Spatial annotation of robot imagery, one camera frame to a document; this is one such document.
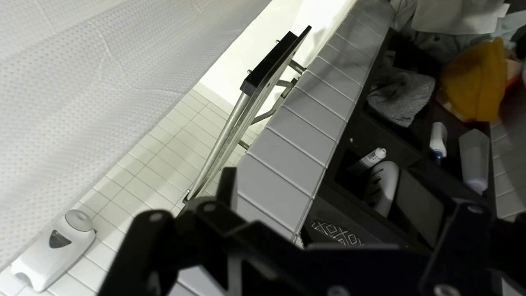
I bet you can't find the yellow knit beanie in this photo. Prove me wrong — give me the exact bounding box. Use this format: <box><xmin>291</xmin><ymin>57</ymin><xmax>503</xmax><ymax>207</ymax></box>
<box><xmin>437</xmin><ymin>36</ymin><xmax>511</xmax><ymax>123</ymax></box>

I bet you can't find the white and black container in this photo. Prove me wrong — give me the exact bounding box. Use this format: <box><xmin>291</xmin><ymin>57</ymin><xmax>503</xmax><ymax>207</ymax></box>
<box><xmin>356</xmin><ymin>144</ymin><xmax>402</xmax><ymax>218</ymax></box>

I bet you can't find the grey cloth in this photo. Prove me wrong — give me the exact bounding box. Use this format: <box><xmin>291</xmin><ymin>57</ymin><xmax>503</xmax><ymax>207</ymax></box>
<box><xmin>364</xmin><ymin>67</ymin><xmax>437</xmax><ymax>130</ymax></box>

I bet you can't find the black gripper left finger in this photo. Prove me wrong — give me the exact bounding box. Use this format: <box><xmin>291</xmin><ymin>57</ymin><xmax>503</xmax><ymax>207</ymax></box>
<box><xmin>215</xmin><ymin>166</ymin><xmax>240</xmax><ymax>213</ymax></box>

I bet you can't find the black shelf unit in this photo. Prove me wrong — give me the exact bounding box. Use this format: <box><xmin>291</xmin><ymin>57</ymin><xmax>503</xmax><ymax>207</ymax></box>
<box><xmin>299</xmin><ymin>26</ymin><xmax>526</xmax><ymax>254</ymax></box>

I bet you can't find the white shower curb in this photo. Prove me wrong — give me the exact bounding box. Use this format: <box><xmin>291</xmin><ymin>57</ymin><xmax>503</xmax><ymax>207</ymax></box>
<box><xmin>195</xmin><ymin>0</ymin><xmax>358</xmax><ymax>106</ymax></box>

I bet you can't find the white wall soap dispenser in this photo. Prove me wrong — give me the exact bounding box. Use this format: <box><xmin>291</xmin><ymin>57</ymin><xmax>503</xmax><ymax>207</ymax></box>
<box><xmin>9</xmin><ymin>207</ymin><xmax>100</xmax><ymax>294</ymax></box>

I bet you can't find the black patterned box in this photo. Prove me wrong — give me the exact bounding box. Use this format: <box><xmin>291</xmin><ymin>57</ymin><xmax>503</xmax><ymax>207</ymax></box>
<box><xmin>302</xmin><ymin>195</ymin><xmax>419</xmax><ymax>254</ymax></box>

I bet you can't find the small white bottle blue cap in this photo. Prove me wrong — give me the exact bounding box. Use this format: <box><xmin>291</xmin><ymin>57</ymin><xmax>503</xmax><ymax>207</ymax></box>
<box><xmin>427</xmin><ymin>120</ymin><xmax>450</xmax><ymax>164</ymax></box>

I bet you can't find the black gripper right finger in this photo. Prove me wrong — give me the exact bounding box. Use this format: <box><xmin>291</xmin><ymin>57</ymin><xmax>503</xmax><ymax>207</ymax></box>
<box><xmin>394</xmin><ymin>166</ymin><xmax>450</xmax><ymax>250</ymax></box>

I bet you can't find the black handle with chrome bracket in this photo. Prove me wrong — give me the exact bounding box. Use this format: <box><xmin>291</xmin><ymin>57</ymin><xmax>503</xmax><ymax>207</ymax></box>
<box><xmin>182</xmin><ymin>23</ymin><xmax>314</xmax><ymax>204</ymax></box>

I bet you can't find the translucent white bottle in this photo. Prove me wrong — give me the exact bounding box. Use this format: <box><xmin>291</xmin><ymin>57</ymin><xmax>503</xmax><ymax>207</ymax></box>
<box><xmin>457</xmin><ymin>126</ymin><xmax>493</xmax><ymax>197</ymax></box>

